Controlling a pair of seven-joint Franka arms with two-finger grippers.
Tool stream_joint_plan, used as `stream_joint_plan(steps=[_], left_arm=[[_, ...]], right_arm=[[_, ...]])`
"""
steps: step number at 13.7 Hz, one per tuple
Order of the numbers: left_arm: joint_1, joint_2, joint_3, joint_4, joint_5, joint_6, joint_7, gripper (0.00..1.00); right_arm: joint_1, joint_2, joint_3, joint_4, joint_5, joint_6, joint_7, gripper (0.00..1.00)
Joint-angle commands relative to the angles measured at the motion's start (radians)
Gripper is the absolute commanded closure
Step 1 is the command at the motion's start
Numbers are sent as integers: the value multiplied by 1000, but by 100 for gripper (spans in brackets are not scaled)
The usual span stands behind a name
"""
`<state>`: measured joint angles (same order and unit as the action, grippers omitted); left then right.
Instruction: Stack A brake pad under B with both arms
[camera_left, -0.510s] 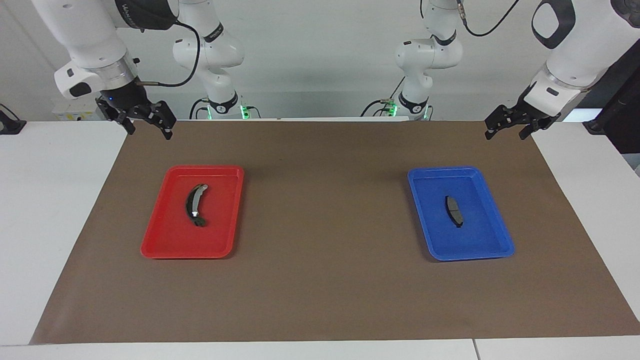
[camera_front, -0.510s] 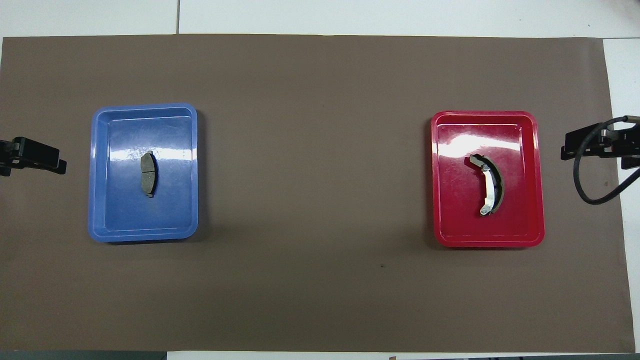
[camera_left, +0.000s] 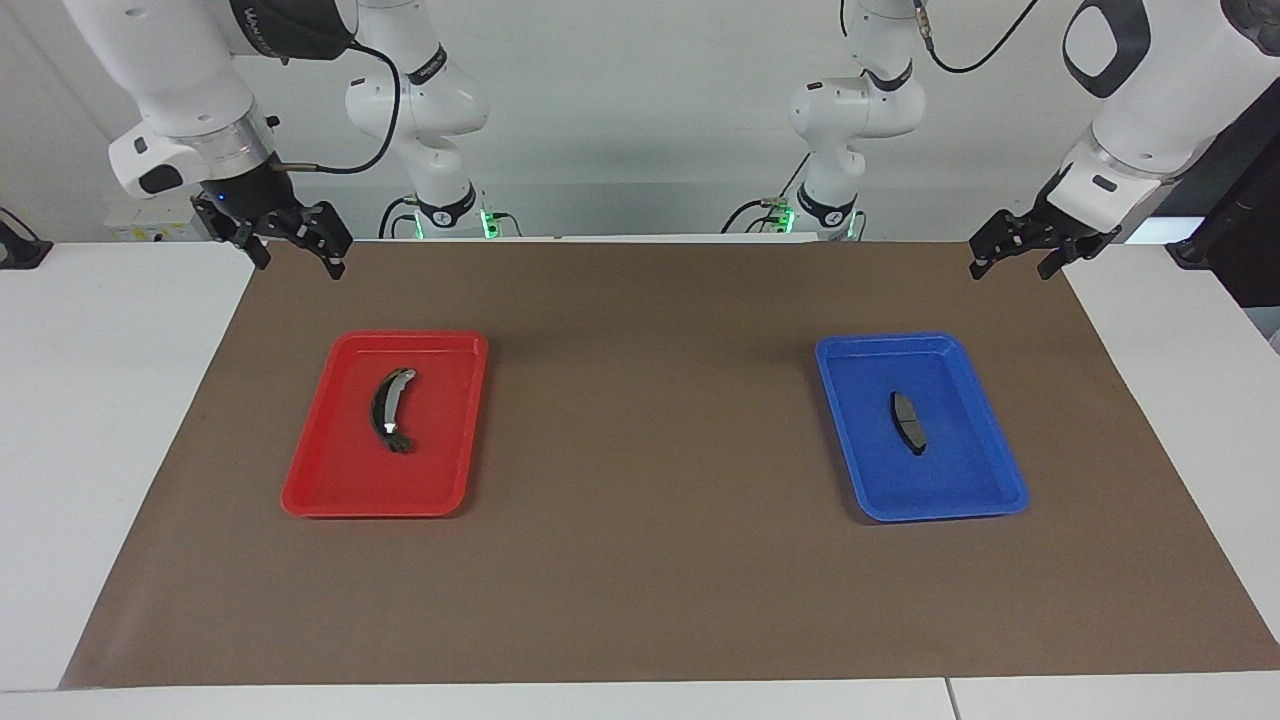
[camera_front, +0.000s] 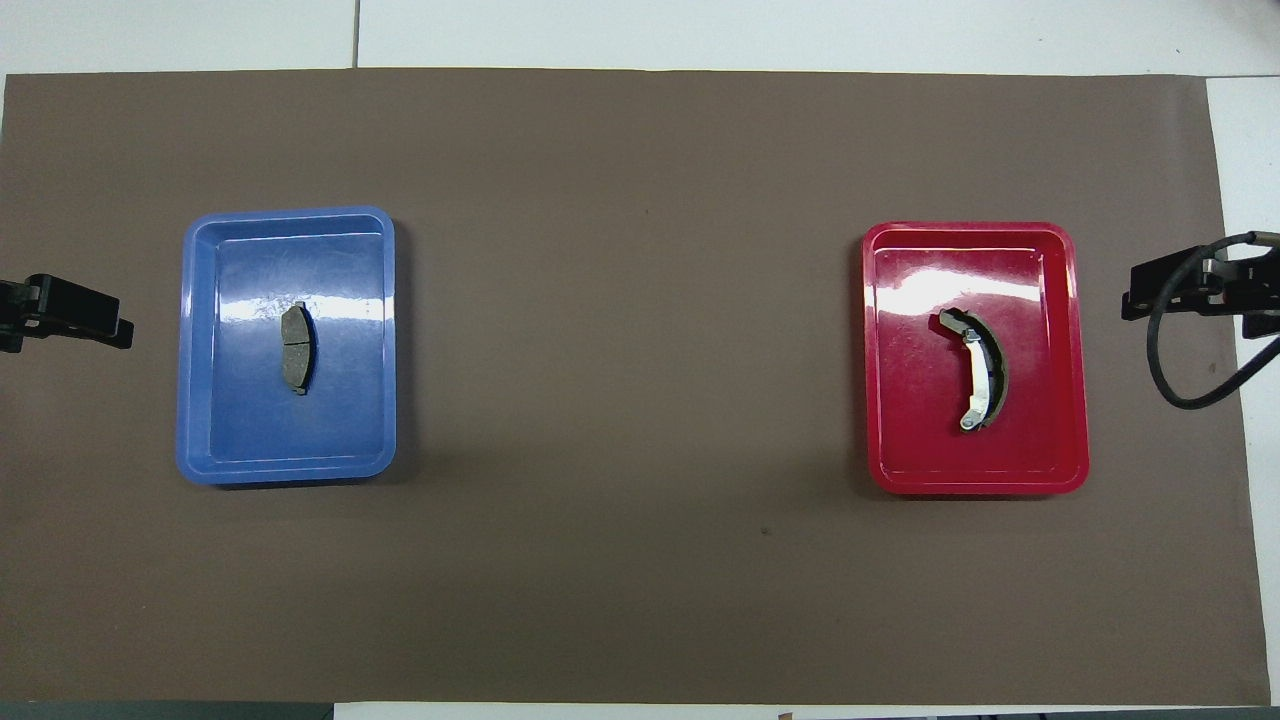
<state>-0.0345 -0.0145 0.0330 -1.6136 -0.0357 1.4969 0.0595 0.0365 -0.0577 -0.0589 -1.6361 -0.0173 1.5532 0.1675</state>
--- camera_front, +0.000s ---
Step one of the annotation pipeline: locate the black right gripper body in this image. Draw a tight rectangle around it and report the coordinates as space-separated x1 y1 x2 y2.
1205 240 1280 313

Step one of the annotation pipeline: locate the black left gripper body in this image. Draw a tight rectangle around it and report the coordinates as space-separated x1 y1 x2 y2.
0 280 33 353

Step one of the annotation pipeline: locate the curved brake shoe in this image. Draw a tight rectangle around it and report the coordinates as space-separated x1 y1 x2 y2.
938 307 1010 433

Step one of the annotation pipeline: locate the grey brake pad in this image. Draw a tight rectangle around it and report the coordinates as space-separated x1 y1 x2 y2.
279 300 318 396

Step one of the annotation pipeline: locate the blue plastic tray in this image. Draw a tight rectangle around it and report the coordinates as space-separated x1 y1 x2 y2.
176 206 398 487

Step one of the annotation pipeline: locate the red plastic tray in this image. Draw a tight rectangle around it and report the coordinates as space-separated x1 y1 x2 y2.
861 221 1090 496

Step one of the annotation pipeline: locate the brown table mat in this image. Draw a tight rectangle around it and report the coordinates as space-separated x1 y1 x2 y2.
0 68 1271 706

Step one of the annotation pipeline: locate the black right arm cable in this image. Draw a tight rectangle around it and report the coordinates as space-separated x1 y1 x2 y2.
1146 231 1280 410

